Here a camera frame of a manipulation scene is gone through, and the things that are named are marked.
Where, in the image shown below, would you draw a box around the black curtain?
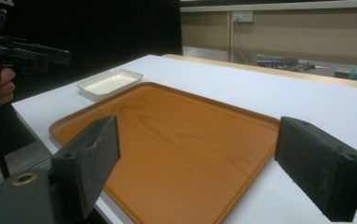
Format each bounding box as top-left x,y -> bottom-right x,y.
0,0 -> 183,105

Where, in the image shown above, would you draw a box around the white rectangular dish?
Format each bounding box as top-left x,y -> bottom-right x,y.
76,68 -> 144,101

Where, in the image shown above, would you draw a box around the green and blue packets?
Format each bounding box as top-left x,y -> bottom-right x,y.
333,65 -> 357,83

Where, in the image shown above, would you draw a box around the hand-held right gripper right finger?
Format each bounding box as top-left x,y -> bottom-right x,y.
274,116 -> 357,223

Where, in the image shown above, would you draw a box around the white wall socket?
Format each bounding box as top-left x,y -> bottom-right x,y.
232,10 -> 254,23

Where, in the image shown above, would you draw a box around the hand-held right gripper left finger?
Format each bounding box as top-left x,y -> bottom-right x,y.
49,115 -> 121,222

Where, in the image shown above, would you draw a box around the grey clutter pile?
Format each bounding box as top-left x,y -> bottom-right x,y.
256,54 -> 328,74

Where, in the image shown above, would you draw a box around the brown wooden tray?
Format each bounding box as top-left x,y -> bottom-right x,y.
48,81 -> 281,224

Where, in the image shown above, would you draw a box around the thin white cable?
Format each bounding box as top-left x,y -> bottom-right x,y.
233,20 -> 250,65

